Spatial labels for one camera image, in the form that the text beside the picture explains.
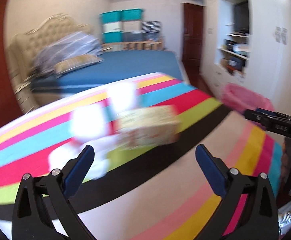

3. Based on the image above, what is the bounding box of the houndstooth patterned box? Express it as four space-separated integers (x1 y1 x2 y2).
142 21 161 34

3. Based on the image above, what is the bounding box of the patterned tissue box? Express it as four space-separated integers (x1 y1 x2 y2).
116 104 182 150

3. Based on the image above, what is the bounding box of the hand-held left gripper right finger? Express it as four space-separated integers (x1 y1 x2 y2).
195 144 279 240

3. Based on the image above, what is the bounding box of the black television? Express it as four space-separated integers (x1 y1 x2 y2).
234 2 249 32

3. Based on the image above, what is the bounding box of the grey storage box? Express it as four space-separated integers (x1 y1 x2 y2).
123 31 143 42

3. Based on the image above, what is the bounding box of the teal storage box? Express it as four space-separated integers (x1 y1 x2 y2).
103 31 123 43
100 12 122 26
121 9 144 22

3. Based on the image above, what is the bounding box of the dark brown wooden door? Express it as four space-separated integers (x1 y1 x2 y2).
183 2 203 74

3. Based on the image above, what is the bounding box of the grey patterned cloth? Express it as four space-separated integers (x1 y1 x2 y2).
277 204 291 233

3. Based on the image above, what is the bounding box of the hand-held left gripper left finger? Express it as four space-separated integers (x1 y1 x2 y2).
11 144 96 240

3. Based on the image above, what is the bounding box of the cream bed with blue sheet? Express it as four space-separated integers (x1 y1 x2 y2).
8 14 191 110

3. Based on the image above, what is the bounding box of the clear storage box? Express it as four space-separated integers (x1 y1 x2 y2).
123 20 143 32

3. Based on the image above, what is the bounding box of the white built-in wardrobe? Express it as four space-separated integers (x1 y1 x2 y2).
200 0 291 120

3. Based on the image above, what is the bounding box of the white storage box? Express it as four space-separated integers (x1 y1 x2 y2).
103 22 123 33

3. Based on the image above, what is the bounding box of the black safe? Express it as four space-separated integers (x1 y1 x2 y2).
228 56 244 70

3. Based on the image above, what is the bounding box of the white tray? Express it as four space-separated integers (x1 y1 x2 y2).
233 44 249 53

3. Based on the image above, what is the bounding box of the rainbow striped tablecloth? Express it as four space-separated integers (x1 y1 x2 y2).
0 72 283 240

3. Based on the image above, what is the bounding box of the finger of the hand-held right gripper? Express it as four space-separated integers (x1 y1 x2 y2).
244 108 276 131
257 107 291 121

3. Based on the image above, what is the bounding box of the tan striped pillow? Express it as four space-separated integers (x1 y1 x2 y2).
54 54 104 77

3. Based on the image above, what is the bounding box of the wooden crib rail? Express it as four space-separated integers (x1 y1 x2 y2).
102 39 164 52

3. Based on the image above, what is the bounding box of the bin with pink bag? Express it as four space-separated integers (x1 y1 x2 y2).
220 84 276 130

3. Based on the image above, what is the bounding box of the cream nightstand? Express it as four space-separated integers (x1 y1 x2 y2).
11 72 37 114

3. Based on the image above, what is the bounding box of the dark storage box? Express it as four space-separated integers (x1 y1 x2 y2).
143 32 161 42

